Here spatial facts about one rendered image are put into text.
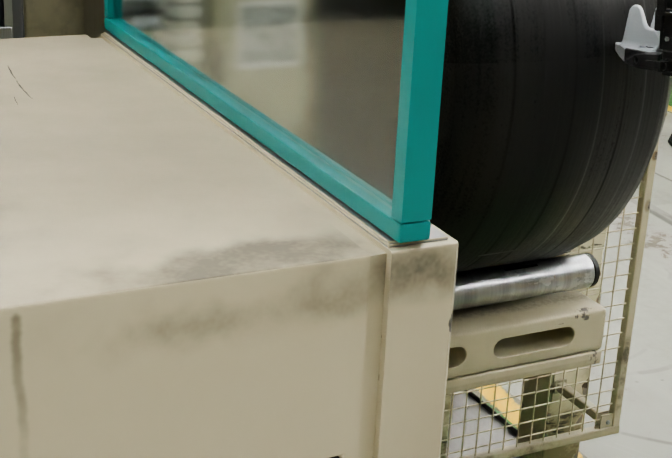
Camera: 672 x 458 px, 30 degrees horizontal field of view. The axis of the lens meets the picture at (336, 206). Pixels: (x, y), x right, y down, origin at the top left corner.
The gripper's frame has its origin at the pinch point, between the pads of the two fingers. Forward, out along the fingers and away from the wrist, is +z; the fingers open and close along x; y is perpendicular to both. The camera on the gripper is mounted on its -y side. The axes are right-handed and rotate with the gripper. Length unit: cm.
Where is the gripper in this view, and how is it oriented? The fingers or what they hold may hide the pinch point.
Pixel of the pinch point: (626, 52)
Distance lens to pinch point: 138.8
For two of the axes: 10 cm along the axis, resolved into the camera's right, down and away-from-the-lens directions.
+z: -4.4, -2.1, 8.7
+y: 0.0, -9.7, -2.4
